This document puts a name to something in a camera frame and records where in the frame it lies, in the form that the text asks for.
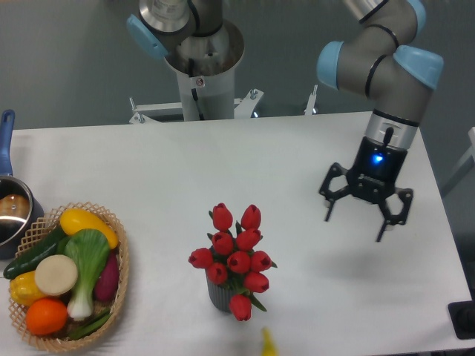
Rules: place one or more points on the white metal base frame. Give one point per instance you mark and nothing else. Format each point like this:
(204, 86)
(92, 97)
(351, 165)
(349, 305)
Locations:
(252, 105)

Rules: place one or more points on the purple sweet potato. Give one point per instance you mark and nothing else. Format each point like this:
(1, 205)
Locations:
(107, 284)

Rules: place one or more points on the yellow object at bottom edge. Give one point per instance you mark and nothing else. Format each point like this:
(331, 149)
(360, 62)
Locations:
(268, 345)

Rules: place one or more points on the green bok choy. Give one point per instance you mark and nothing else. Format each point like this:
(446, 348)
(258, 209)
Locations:
(89, 250)

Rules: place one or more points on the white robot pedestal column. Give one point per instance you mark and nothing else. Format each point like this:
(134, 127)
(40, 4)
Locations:
(205, 69)

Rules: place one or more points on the beige round disc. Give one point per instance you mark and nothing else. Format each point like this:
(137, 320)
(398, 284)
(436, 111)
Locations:
(56, 275)

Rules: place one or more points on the green onion stalk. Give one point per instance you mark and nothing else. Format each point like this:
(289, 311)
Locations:
(91, 326)

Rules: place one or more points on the white frame at right edge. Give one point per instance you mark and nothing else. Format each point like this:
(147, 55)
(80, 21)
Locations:
(462, 167)

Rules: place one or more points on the dark green cucumber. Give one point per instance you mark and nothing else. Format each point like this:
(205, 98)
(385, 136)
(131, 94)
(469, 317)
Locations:
(31, 258)

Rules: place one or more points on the dark grey ribbed vase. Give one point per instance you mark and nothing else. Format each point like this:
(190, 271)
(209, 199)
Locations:
(220, 296)

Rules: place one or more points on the yellow squash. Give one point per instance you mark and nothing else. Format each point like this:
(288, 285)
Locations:
(74, 220)

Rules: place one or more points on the black box at table edge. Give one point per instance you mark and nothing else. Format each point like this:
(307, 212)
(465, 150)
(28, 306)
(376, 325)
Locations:
(462, 318)

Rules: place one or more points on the yellow bell pepper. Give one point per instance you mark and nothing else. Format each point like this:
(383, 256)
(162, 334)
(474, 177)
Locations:
(24, 291)

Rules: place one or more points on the blue handled saucepan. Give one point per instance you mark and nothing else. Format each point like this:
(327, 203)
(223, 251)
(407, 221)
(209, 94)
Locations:
(19, 207)

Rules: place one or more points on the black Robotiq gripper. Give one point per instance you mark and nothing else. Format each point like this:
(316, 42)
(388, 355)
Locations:
(375, 174)

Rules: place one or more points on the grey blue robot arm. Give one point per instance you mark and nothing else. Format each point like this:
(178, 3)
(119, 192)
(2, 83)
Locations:
(380, 64)

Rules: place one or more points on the orange fruit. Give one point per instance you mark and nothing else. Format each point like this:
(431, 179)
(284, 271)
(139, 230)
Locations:
(46, 316)

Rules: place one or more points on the woven wicker basket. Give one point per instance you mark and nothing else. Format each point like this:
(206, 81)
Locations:
(59, 342)

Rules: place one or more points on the red tulip bouquet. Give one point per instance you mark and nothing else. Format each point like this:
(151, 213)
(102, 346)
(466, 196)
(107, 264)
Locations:
(232, 261)

